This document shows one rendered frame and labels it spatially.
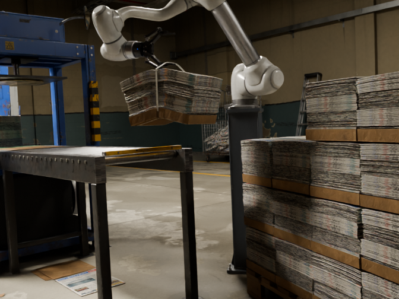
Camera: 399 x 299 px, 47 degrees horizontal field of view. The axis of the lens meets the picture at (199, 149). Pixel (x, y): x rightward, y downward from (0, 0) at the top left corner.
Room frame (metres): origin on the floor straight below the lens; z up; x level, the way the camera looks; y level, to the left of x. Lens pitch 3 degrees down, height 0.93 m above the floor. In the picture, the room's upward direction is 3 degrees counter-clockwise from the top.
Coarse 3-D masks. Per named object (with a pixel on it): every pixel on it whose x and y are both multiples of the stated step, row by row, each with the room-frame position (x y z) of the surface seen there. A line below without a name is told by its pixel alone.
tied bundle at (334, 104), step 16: (352, 80) 1.63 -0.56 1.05; (320, 96) 1.79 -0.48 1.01; (336, 96) 1.71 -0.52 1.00; (352, 96) 1.63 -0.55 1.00; (320, 112) 1.79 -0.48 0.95; (336, 112) 1.71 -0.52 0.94; (352, 112) 1.63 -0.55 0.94; (320, 128) 1.79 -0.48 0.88; (336, 128) 1.71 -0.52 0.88; (352, 128) 1.63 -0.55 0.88
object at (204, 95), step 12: (168, 72) 2.07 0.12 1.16; (180, 72) 2.04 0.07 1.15; (168, 84) 2.07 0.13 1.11; (180, 84) 2.05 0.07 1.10; (192, 84) 2.02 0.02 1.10; (204, 84) 2.10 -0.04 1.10; (216, 84) 2.21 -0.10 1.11; (168, 96) 2.08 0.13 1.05; (180, 96) 2.05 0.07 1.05; (192, 96) 2.02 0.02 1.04; (204, 96) 2.11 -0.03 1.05; (216, 96) 2.22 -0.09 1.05; (168, 108) 2.08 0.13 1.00; (180, 108) 2.05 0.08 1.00; (192, 108) 2.03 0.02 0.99; (204, 108) 2.13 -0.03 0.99; (216, 108) 2.25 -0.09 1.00
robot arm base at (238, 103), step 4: (232, 100) 2.82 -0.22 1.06; (236, 100) 2.77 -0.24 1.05; (240, 100) 2.75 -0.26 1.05; (244, 100) 2.75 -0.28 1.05; (248, 100) 2.75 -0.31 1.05; (252, 100) 2.76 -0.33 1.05; (256, 100) 2.79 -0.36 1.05; (228, 104) 2.84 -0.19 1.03; (232, 104) 2.81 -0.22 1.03; (236, 104) 2.77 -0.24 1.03; (240, 104) 2.75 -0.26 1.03; (244, 104) 2.75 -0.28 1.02; (248, 104) 2.75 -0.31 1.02; (252, 104) 2.75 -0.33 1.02; (256, 104) 2.78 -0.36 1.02; (224, 108) 2.85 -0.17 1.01; (228, 108) 2.77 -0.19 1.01; (232, 108) 2.76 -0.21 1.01; (236, 108) 2.75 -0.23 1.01; (240, 108) 2.75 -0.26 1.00; (244, 108) 2.74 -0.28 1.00; (248, 108) 2.73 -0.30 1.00
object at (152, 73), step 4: (152, 72) 2.11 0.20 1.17; (160, 72) 2.09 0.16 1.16; (164, 72) 2.09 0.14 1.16; (152, 76) 2.11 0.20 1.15; (160, 76) 2.09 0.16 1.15; (164, 76) 2.09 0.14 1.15; (152, 80) 2.11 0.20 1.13; (160, 80) 2.09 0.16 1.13; (152, 84) 2.12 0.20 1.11; (160, 84) 2.09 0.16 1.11; (152, 88) 2.12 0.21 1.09; (160, 88) 2.10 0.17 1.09; (152, 92) 2.12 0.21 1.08; (160, 92) 2.10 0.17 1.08; (160, 96) 2.10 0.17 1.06; (160, 100) 2.10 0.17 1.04; (156, 104) 2.11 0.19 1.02; (160, 104) 2.10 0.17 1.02
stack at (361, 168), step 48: (240, 144) 2.40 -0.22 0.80; (288, 144) 2.00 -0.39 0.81; (336, 144) 1.71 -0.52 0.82; (384, 144) 1.49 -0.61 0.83; (288, 192) 2.02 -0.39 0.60; (384, 192) 1.49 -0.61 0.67; (336, 240) 1.72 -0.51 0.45; (384, 240) 1.50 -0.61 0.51; (336, 288) 1.72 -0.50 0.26; (384, 288) 1.50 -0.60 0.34
